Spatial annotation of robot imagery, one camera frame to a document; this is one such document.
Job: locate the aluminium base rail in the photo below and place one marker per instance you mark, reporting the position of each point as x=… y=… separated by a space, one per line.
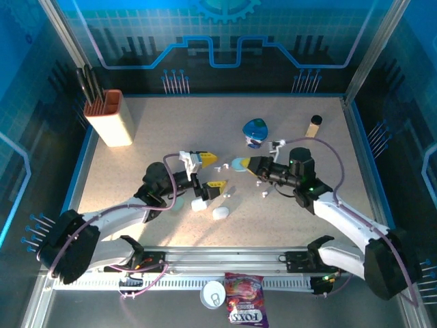
x=222 y=254

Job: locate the purple candy bag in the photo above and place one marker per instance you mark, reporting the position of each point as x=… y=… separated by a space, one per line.
x=244 y=297

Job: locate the aluminium frame post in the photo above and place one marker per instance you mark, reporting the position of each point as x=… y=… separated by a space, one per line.
x=58 y=30
x=375 y=51

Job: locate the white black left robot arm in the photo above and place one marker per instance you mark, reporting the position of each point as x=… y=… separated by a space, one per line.
x=116 y=212

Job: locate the white pull-tab can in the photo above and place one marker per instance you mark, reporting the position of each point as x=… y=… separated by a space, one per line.
x=212 y=294

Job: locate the light blue earbud case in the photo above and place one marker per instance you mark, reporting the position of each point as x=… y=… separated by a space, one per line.
x=236 y=164

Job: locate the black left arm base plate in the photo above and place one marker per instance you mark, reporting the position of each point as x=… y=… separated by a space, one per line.
x=155 y=257

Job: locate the yogurt cup blue lid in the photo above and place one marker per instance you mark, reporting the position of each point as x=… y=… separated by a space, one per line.
x=255 y=128

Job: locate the white oval earbud case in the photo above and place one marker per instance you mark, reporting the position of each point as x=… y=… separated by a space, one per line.
x=220 y=213

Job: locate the small beige bottle black cap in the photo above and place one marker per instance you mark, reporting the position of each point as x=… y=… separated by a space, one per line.
x=313 y=126

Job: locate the white square earbud case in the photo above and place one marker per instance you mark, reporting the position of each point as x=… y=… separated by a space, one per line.
x=198 y=205

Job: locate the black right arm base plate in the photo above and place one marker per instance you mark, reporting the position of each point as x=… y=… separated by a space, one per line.
x=295 y=261

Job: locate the beige knife block orange top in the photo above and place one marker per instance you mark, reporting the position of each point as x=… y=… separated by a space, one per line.
x=111 y=126

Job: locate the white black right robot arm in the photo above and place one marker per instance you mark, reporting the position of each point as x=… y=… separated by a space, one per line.
x=348 y=218

